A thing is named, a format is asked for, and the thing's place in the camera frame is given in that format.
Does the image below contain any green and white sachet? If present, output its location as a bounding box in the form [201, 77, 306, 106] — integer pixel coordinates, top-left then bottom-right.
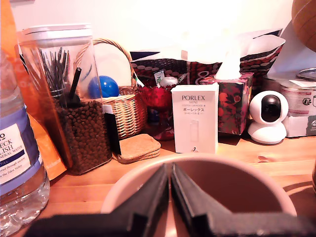
[153, 69, 165, 86]

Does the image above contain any black inner pot pale rim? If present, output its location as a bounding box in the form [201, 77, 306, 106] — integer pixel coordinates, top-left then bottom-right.
[100, 152, 297, 237]

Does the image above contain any brown cork globe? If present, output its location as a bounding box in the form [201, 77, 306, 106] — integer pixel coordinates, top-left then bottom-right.
[291, 0, 316, 53]

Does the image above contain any stack of cork coasters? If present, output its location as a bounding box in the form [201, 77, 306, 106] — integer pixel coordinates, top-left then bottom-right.
[116, 133, 161, 164]

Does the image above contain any white Porlex box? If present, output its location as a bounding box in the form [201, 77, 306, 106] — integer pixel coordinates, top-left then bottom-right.
[170, 82, 220, 155]

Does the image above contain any clear plastic water bottle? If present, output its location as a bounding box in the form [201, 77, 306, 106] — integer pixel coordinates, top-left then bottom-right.
[0, 46, 50, 237]

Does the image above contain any white tissue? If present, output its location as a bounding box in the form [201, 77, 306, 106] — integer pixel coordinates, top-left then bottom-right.
[213, 29, 244, 80]

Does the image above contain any floral tissue box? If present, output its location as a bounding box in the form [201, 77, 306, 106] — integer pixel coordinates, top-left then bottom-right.
[200, 72, 254, 136]

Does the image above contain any black and white tag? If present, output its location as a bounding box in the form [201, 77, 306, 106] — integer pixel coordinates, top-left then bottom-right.
[103, 104, 122, 155]

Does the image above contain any black scoop in canister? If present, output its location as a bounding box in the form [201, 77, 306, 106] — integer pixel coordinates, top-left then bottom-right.
[64, 67, 82, 107]

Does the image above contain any white printed tin can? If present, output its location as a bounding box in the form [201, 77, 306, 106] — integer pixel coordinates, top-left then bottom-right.
[279, 68, 316, 117]

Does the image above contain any white round security camera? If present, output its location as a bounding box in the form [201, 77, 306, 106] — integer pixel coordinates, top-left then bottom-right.
[247, 90, 289, 145]

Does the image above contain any white and green carton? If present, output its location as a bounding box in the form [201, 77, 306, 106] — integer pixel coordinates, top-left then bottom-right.
[283, 114, 316, 138]

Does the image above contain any orange paper bag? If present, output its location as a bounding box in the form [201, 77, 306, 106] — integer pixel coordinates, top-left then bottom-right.
[0, 0, 68, 181]

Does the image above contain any red dotted paper bag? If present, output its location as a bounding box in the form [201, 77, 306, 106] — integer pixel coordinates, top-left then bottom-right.
[129, 28, 286, 92]

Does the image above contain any silver foil capsule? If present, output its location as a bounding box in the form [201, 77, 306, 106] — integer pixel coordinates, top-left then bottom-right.
[159, 76, 179, 87]

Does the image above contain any wicker basket with handle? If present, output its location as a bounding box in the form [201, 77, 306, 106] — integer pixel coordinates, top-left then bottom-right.
[74, 38, 148, 140]

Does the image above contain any clear canister with brown pellets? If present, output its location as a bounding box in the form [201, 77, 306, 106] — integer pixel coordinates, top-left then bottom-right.
[16, 23, 113, 176]

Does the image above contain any red glass goblet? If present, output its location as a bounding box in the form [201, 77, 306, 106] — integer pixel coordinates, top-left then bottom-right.
[138, 83, 176, 141]

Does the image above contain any blue ball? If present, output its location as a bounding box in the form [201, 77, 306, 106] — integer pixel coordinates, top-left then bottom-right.
[88, 75, 121, 98]

